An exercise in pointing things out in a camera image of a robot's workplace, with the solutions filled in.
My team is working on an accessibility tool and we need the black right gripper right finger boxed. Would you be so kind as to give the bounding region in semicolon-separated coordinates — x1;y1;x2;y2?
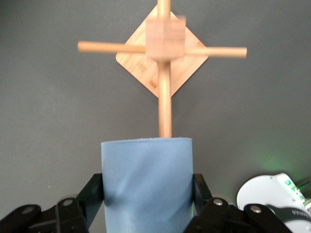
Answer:
184;173;303;233

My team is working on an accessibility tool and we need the light blue cup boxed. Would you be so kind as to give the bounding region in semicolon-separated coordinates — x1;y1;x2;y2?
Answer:
101;137;195;233

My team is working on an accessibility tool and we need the wooden cup rack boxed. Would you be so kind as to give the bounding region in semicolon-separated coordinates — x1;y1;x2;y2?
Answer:
77;0;248;139

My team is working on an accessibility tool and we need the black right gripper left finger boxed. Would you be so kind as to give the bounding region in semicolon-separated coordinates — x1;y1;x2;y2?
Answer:
0;172;104;233

